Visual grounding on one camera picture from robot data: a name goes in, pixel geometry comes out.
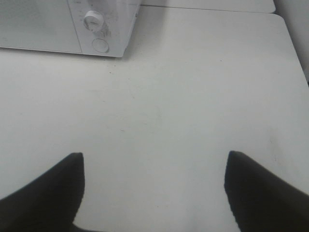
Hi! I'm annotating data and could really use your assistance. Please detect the white microwave oven body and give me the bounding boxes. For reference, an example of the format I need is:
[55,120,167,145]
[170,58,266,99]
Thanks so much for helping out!
[68,0,141,58]

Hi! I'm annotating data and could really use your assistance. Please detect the white timer knob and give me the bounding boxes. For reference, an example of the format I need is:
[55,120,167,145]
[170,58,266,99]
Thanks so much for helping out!
[83,10,105,32]

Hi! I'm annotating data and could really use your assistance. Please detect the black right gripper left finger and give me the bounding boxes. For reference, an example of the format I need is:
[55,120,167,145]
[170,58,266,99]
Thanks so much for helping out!
[0,153,84,232]

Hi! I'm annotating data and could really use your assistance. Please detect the round white door-release button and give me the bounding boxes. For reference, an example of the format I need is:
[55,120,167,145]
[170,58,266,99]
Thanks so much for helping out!
[92,39,109,53]

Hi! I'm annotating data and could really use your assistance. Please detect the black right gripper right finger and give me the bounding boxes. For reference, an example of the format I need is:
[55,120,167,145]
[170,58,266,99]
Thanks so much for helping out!
[224,151,309,232]

